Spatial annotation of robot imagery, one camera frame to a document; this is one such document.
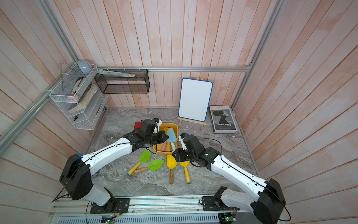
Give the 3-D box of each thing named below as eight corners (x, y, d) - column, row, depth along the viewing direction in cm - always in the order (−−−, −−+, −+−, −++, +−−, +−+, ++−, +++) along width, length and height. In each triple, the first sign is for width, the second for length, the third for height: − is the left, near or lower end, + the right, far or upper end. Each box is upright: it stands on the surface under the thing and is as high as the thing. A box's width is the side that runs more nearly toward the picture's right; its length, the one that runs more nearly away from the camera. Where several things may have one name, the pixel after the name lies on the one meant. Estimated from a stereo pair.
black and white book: (213, 133, 104) (214, 131, 102) (208, 107, 122) (209, 105, 119) (237, 133, 104) (238, 131, 102) (228, 107, 122) (229, 105, 119)
